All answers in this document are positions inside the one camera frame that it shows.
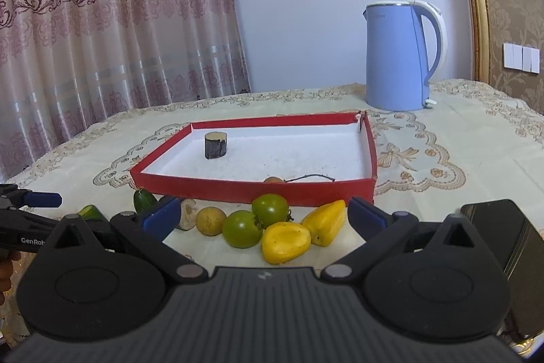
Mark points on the red cardboard box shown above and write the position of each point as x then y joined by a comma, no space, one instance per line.
255,193

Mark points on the blue electric kettle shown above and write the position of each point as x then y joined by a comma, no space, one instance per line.
395,57

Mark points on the green lime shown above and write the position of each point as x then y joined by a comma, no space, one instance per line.
270,210

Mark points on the cucumber end piece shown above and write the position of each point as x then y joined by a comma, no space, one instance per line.
142,200

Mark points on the person's left hand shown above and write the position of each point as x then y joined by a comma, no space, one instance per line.
6,273

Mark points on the pointed yellow pepper piece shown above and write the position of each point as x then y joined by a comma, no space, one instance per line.
325,220

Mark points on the round yellow longan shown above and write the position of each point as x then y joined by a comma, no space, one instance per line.
210,220

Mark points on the white wall switch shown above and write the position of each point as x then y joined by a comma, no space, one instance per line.
520,57

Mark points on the cut cucumber piece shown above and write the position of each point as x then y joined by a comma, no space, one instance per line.
91,212

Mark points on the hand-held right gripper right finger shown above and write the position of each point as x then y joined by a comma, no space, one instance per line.
366,218

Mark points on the pink patterned curtain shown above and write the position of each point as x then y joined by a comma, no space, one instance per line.
106,27

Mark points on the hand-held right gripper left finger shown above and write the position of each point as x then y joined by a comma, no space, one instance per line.
161,216

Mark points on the black smartphone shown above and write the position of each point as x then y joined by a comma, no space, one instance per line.
505,244

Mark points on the longan with twig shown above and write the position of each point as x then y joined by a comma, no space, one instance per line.
273,180

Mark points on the hollow yellow pepper piece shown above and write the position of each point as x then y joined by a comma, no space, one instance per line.
284,242

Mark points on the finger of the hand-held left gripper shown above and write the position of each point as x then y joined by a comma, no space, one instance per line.
40,199

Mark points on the green tomato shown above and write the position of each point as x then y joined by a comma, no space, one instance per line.
242,229

